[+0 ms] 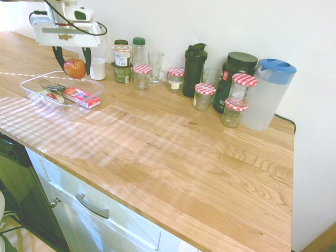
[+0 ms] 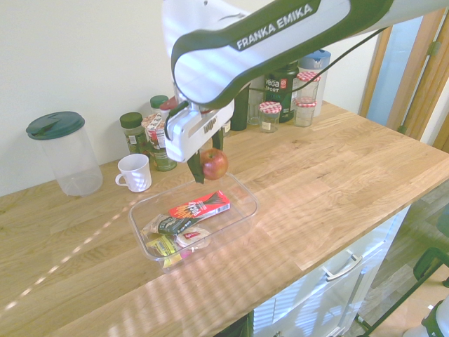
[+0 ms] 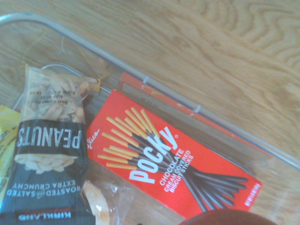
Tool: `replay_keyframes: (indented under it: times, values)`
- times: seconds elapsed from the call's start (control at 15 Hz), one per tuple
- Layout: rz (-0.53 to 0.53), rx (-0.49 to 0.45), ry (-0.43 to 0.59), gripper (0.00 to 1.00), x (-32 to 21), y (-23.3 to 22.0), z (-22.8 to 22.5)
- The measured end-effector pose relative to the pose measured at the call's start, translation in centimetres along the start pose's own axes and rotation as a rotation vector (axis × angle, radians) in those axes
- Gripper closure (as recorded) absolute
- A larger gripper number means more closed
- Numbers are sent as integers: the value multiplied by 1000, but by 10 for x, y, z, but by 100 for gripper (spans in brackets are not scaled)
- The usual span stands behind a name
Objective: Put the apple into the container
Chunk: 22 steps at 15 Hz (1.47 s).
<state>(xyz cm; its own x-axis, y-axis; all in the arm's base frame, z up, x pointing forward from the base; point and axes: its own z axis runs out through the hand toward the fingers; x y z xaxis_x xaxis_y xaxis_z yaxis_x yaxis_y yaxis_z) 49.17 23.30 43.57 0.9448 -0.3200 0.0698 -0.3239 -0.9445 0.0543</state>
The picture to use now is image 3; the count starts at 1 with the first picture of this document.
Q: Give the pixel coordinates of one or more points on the red Pocky box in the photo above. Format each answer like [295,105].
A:
[164,150]

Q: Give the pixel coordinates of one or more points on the round cracker packet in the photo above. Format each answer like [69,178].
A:
[103,206]

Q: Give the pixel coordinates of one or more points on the clear plastic container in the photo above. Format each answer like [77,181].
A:
[145,80]

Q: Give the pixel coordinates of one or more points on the black peanuts bag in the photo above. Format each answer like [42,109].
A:
[47,145]

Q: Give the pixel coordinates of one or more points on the red apple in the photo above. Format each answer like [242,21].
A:
[232,218]

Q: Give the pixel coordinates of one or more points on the yellow snack packet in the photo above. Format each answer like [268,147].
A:
[5,140]

